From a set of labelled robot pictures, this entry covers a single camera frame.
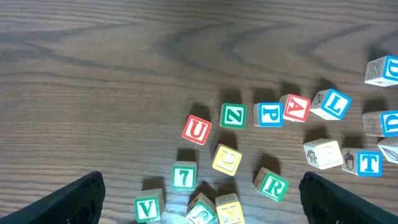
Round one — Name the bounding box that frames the green R block left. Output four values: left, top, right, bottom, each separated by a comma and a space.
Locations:
253, 167, 289, 202

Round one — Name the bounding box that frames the green 7 block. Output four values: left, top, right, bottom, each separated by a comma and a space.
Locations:
172, 161, 197, 190

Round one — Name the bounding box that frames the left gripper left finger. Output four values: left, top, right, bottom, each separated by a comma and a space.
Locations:
1, 171, 106, 224

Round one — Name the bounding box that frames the blue l block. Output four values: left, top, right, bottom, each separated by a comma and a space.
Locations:
310, 88, 352, 120
377, 136, 398, 164

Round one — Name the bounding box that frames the blue P block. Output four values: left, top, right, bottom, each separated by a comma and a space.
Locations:
254, 102, 284, 128

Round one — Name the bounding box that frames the blue L block lower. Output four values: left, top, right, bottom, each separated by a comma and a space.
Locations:
377, 136, 398, 164

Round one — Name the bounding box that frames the red A block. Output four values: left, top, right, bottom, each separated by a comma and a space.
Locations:
279, 94, 312, 122

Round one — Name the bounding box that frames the yellow K block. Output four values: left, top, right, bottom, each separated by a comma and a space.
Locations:
215, 193, 246, 224

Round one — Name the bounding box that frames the blue L block upper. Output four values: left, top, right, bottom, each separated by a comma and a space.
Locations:
310, 88, 352, 120

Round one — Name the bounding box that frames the blue d block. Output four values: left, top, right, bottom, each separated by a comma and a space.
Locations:
361, 110, 397, 137
364, 55, 398, 87

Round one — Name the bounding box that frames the yellow S block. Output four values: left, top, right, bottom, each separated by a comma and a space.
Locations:
303, 139, 343, 170

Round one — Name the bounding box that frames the green J block left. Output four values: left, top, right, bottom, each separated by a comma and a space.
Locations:
185, 193, 218, 224

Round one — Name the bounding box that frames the blue D block upper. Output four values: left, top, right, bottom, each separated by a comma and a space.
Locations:
364, 55, 398, 87

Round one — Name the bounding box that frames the yellow C block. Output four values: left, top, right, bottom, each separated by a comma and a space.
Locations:
212, 144, 242, 176

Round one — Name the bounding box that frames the red U block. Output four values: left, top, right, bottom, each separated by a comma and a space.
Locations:
182, 115, 212, 145

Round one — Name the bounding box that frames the green Z block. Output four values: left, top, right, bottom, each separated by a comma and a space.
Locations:
220, 103, 247, 129

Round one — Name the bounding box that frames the blue T block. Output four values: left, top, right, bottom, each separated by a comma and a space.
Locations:
341, 148, 382, 177

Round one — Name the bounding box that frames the blue D block lower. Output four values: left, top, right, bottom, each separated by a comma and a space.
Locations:
361, 110, 397, 137

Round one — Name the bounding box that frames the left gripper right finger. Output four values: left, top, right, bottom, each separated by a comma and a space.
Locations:
299, 172, 397, 224

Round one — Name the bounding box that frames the green V block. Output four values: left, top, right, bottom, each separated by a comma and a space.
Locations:
134, 189, 165, 223

